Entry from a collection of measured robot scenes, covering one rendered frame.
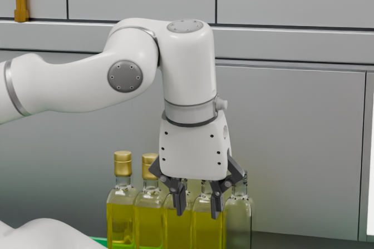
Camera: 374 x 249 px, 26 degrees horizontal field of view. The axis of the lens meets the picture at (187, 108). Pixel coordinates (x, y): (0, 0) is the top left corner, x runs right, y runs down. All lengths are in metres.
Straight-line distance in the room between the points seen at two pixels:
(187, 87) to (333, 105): 0.55
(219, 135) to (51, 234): 0.29
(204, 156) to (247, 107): 0.47
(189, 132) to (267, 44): 0.49
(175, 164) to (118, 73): 0.20
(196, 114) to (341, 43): 0.53
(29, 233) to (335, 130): 0.67
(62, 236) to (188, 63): 0.34
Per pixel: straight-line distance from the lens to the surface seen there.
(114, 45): 1.05
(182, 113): 1.12
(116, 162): 1.57
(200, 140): 1.15
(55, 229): 1.24
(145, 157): 1.54
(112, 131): 1.74
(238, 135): 1.63
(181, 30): 1.08
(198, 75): 1.09
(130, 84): 1.05
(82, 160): 1.78
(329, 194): 1.64
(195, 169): 1.17
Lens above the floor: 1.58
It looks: 12 degrees down
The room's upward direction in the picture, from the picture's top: straight up
